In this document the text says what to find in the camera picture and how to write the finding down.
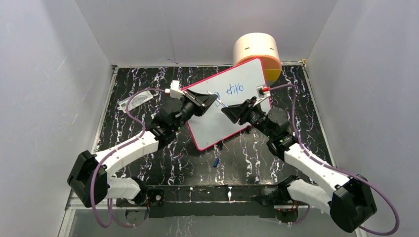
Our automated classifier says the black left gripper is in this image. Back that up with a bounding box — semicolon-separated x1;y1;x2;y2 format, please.
172;90;218;132

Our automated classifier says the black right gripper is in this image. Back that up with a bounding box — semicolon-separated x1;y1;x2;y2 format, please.
221;97;274;139

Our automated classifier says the white whiteboard marker pen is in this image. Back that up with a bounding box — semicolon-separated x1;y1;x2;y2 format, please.
207;91;228;107

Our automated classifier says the pink-framed whiteboard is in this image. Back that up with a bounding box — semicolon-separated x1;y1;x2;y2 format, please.
181;57;272;152

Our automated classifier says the blue marker cap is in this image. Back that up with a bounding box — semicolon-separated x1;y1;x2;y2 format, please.
213;158;220;168

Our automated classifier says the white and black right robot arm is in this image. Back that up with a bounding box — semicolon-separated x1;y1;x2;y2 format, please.
221;97;377;233

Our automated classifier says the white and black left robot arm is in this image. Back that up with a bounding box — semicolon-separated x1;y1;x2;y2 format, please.
67;89;217;208

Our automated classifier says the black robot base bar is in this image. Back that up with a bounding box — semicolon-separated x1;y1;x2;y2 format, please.
148;185;299;222

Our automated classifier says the black whiteboard stand clip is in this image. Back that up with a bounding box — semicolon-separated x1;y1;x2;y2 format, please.
245;125;252;134
216;141;224;151

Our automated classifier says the white printed label card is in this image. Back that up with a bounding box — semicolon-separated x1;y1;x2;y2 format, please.
117;91;154;113

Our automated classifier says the cream and orange cylinder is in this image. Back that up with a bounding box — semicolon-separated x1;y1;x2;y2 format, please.
233;33;282;86

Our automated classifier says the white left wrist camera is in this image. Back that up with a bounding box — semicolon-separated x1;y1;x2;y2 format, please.
165;80;184;99

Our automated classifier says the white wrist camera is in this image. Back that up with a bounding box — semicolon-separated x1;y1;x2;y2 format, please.
165;80;184;99
254;85;271;106

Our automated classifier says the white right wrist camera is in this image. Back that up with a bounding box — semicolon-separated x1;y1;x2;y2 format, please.
254;85;271;106

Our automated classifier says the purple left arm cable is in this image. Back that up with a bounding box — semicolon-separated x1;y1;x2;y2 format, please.
90;88;171;229

